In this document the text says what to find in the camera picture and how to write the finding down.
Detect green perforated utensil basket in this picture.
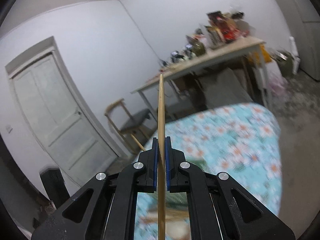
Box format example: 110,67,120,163
165,158,208,210

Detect black tower heater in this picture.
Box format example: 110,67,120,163
40,168,70,209

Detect floral blue quilt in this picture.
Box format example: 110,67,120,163
134,103,282,239

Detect white panel door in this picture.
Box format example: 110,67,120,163
5,36,118,186

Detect wooden chair black seat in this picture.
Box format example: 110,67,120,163
104,98,152,155

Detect pink white plastic bag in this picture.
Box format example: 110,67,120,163
267,66,287,97

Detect yellow plastic bag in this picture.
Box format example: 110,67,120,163
260,44,272,63

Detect glass jar green pickles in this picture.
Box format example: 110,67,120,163
191,40,206,57

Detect green canvas bag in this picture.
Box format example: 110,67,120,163
274,50,293,77

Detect red cooking oil bottle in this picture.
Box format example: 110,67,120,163
216,17,236,43

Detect silver refrigerator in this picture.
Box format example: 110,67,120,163
293,0,319,81

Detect wooden desk grey frame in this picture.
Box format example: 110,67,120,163
130,36,274,136

